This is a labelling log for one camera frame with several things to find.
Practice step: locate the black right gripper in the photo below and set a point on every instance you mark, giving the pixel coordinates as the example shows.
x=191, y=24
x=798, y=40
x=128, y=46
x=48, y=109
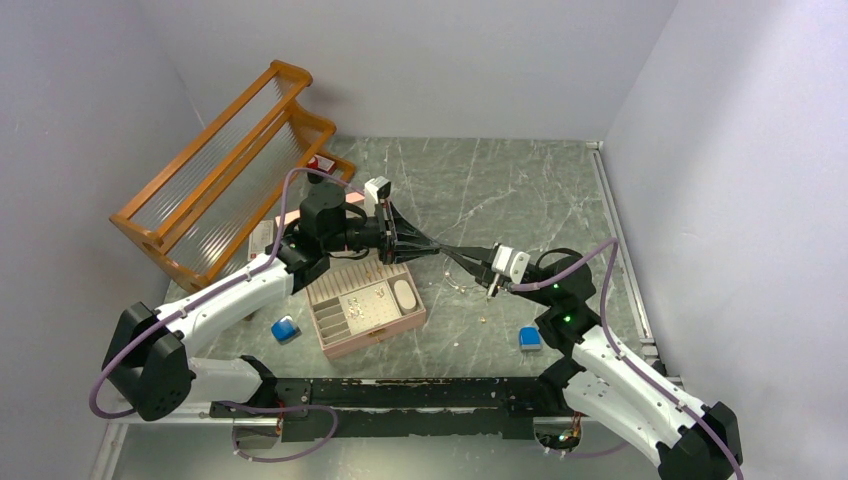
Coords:
x=482, y=270

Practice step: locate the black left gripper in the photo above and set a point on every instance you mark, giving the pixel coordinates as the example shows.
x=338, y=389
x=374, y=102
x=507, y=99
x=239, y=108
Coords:
x=398, y=239

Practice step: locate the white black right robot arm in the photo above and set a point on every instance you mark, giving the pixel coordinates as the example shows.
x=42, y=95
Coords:
x=600, y=377

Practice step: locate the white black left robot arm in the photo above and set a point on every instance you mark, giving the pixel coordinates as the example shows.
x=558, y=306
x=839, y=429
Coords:
x=150, y=356

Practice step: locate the pink jewelry box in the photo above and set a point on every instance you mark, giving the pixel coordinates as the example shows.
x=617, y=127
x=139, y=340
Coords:
x=364, y=305

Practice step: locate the silver pearl bangle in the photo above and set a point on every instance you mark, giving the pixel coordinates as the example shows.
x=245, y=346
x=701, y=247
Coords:
x=460, y=279

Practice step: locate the white oval pad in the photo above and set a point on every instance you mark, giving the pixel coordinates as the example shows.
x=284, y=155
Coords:
x=405, y=297

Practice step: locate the blue right scraper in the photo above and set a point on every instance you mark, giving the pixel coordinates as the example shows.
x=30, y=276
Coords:
x=529, y=339

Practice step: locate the blue scraper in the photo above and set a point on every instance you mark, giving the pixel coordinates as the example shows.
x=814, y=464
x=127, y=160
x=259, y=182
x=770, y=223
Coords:
x=529, y=339
x=285, y=330

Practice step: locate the red black stamp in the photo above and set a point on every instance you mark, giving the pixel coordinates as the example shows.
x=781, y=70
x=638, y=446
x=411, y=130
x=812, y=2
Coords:
x=314, y=175

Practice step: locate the red white small box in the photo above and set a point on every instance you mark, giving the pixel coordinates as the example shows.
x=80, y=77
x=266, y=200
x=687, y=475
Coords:
x=325, y=164

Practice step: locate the blue left scraper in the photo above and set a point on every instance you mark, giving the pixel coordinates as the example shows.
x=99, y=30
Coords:
x=285, y=330

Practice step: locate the orange wooden rack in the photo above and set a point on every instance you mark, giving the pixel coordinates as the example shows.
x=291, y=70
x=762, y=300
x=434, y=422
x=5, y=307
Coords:
x=194, y=219

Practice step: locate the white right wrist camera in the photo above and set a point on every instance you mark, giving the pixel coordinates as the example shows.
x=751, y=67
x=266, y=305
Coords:
x=510, y=264

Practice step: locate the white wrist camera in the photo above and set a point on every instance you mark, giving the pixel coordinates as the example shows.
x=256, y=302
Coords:
x=510, y=264
x=376, y=190

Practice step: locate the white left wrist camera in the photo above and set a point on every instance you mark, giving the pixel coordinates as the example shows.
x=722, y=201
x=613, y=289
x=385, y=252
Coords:
x=376, y=190

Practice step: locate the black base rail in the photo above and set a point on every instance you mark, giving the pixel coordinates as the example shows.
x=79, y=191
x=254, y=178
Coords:
x=307, y=409

